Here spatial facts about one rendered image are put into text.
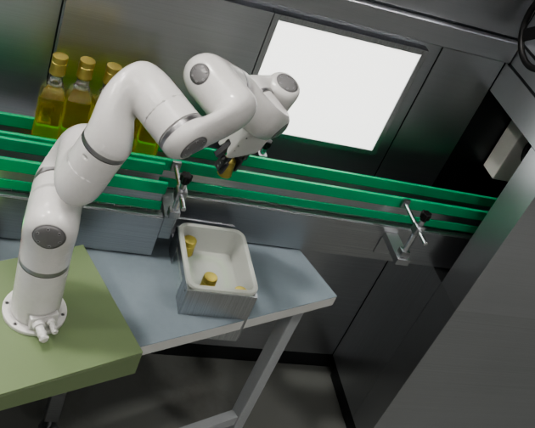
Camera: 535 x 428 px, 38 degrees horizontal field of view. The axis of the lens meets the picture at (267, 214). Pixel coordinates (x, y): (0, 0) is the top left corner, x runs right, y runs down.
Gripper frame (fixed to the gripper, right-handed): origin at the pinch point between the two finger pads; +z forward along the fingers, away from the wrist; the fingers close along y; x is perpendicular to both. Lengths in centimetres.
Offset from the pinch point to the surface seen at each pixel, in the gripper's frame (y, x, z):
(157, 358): -20, 10, 104
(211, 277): 8.4, 19.9, 16.3
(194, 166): 2.3, -5.7, 8.6
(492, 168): -86, 21, -4
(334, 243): -35.9, 20.1, 19.4
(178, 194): 12.7, 2.2, 6.0
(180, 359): -27, 14, 103
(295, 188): -21.9, 6.9, 7.2
